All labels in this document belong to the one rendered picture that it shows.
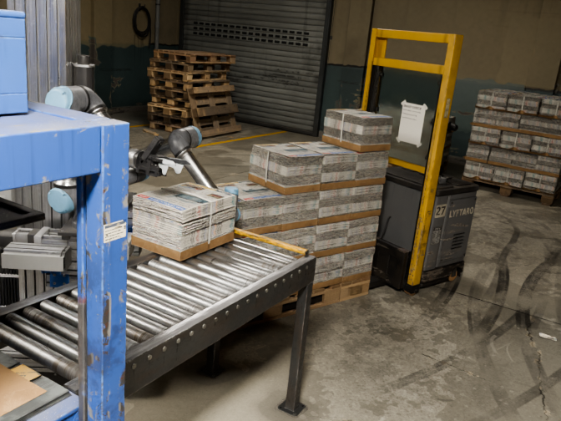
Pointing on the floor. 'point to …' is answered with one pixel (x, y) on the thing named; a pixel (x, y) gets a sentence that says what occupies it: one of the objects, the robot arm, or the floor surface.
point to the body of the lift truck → (397, 235)
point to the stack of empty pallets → (174, 115)
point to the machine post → (103, 276)
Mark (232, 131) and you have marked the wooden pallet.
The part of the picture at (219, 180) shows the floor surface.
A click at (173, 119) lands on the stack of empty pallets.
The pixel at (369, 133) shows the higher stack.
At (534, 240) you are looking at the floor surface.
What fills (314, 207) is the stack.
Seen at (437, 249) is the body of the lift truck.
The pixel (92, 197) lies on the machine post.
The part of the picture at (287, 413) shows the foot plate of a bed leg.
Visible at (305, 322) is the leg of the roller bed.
